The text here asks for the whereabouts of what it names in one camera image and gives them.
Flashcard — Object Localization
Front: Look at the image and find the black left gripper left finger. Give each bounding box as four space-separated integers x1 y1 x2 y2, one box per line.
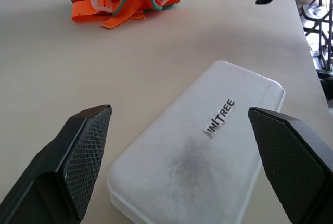
0 104 113 224

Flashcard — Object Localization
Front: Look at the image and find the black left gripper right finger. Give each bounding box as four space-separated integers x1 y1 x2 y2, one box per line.
248 107 333 224

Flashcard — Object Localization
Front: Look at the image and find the white rectangular case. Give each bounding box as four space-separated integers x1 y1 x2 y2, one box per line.
106 60 286 224

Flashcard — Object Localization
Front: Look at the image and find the black metal stand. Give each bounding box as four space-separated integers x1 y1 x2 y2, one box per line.
299 0 333 76

